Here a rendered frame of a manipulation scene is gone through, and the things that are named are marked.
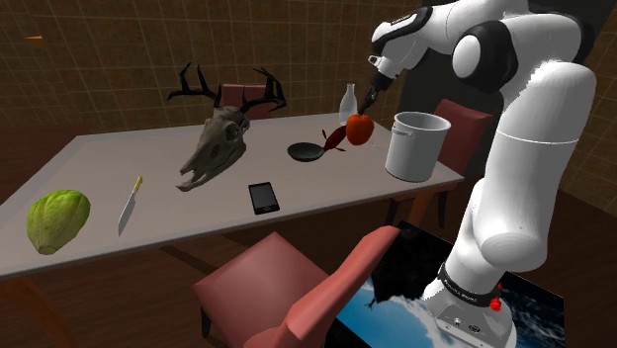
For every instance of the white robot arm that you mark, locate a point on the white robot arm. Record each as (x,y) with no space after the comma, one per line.
(540,144)

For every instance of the green cabbage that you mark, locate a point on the green cabbage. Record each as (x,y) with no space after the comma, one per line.
(57,220)

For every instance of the clear glass bottle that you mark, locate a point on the clear glass bottle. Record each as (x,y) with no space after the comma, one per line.
(347,106)

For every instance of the white cooking pot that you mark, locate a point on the white cooking pot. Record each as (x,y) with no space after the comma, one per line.
(414,152)

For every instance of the grey dining table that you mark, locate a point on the grey dining table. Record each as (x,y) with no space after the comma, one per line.
(164,212)

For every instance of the red apple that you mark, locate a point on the red apple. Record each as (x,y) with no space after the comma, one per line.
(359,129)

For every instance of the deer skull with black antlers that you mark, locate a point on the deer skull with black antlers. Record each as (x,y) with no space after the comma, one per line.
(217,144)

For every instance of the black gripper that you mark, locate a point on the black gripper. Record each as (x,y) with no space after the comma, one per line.
(380,83)

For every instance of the red upholstered chair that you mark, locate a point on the red upholstered chair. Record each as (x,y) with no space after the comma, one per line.
(260,284)
(465,135)
(236,96)

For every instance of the black smartphone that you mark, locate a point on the black smartphone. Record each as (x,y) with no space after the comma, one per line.
(263,197)

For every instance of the blue and black patterned robot stand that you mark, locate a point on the blue and black patterned robot stand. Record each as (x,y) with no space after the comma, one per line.
(400,308)

